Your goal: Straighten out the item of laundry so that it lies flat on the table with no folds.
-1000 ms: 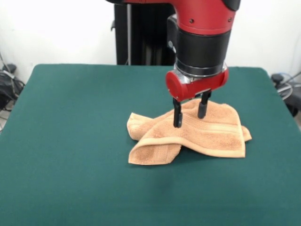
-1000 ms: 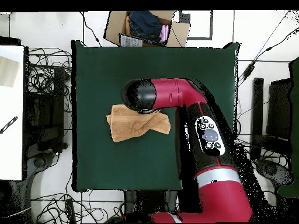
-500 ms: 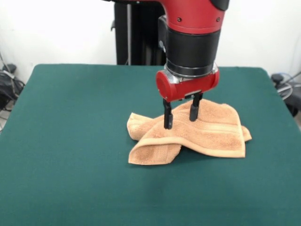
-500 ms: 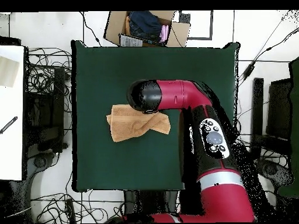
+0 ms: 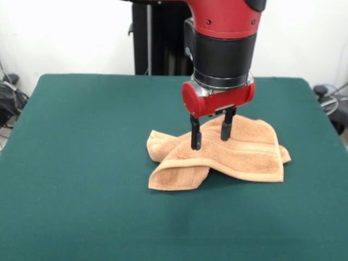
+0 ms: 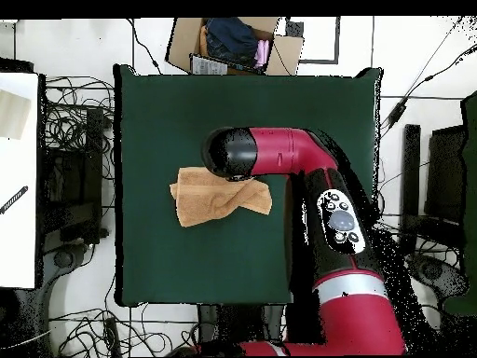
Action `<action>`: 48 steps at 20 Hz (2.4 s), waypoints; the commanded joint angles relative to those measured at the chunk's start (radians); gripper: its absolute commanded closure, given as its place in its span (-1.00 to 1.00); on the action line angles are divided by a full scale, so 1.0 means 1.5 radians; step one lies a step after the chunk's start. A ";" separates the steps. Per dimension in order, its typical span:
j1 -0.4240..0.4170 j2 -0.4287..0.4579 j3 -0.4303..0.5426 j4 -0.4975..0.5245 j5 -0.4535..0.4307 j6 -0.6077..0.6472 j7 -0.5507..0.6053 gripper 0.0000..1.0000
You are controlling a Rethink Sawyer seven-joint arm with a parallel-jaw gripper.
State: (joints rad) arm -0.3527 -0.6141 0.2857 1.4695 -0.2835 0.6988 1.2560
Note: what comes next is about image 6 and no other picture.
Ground beige paper sheet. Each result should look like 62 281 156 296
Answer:
0 89 34 142

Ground black power strip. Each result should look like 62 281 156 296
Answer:
102 315 121 357

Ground black office chair base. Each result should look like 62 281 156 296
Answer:
10 241 94 355
404 253 470 299

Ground black power adapter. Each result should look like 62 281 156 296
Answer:
386 101 408 129

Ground black equipment stand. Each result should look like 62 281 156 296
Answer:
38 107 110 245
399 123 469 256

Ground dark green table cloth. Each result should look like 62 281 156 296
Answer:
113 63 384 308

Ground printed paper label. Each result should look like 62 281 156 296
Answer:
189 54 229 76

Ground pink garment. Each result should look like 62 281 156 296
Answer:
253 38 270 69

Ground black cable tangle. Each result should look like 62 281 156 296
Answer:
43 75 116 180
48 303 202 357
374 208 463 337

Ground orange terry towel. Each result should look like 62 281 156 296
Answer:
169 166 274 228

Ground long black adapter cable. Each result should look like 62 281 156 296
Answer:
379 16 477 139

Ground cardboard box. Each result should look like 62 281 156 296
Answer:
164 16 305 76

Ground black floor cable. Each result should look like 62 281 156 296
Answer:
126 18 163 75

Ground white side table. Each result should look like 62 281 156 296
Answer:
0 71 41 290

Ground blue jeans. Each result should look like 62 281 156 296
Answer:
203 17 261 69

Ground tan cloth in box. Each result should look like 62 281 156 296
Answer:
198 24 210 59

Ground black striped stick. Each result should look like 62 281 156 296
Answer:
0 185 30 216

